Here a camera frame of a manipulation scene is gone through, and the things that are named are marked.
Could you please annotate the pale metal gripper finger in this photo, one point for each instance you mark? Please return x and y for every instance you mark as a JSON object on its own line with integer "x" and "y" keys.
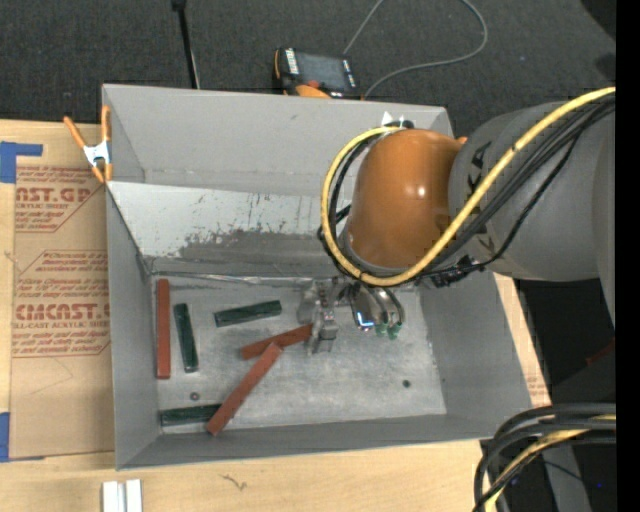
{"x": 311, "y": 306}
{"x": 327, "y": 334}

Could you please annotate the brown cardboard board red print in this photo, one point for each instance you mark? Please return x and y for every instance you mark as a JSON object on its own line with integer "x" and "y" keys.
{"x": 55, "y": 280}

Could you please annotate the red-brown flat block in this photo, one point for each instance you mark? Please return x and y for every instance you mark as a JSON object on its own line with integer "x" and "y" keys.
{"x": 272, "y": 342}
{"x": 245, "y": 389}
{"x": 163, "y": 330}

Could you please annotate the grey metal bin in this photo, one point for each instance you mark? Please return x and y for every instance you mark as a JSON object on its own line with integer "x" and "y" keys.
{"x": 320, "y": 380}

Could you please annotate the dark green flat block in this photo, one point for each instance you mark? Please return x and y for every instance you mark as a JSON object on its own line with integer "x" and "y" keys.
{"x": 247, "y": 313}
{"x": 186, "y": 339}
{"x": 189, "y": 415}

